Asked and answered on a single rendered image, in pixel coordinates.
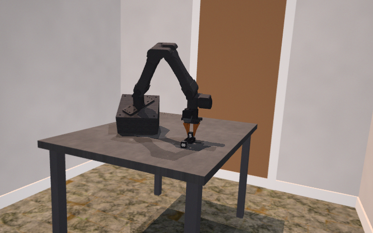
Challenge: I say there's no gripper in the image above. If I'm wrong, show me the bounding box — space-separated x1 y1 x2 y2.
183 117 203 136

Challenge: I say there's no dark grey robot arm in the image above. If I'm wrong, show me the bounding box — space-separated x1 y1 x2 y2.
122 42 212 123

